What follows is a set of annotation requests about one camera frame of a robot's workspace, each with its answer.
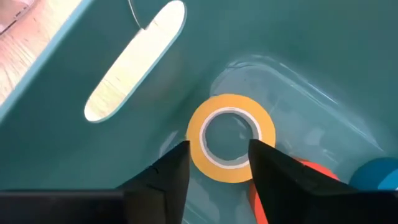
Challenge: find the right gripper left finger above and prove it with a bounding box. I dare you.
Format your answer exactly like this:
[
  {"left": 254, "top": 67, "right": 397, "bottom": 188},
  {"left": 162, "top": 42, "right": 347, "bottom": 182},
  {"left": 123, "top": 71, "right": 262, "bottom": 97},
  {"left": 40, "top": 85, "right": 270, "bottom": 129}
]
[{"left": 116, "top": 139, "right": 191, "bottom": 224}]

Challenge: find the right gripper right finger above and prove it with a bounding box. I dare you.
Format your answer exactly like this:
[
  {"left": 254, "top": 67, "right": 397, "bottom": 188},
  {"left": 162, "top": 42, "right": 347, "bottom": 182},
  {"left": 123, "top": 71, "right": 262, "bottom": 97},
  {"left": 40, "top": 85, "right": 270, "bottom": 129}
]
[{"left": 248, "top": 138, "right": 359, "bottom": 224}]

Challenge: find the orange tape roll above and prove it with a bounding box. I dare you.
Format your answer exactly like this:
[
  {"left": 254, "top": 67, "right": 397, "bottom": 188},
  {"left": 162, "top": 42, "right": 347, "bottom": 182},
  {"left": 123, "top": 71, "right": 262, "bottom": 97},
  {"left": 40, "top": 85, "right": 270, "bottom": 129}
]
[{"left": 248, "top": 158, "right": 341, "bottom": 224}]

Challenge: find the yellow tape roll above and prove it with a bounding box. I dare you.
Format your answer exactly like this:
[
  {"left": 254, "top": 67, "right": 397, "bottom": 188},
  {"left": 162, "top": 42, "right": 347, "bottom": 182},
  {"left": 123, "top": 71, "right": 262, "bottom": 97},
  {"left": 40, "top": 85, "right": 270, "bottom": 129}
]
[{"left": 185, "top": 93, "right": 277, "bottom": 184}]

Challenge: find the blue tape roll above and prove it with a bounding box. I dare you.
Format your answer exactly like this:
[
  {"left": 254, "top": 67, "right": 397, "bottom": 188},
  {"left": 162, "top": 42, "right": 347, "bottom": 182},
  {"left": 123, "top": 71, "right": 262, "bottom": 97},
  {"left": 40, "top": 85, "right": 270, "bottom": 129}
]
[{"left": 348, "top": 157, "right": 398, "bottom": 191}]

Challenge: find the teal plastic bin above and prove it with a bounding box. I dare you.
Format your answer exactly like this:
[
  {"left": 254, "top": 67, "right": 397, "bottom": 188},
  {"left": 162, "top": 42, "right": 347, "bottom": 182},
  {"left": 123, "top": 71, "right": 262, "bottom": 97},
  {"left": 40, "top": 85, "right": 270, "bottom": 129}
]
[{"left": 0, "top": 0, "right": 398, "bottom": 224}]

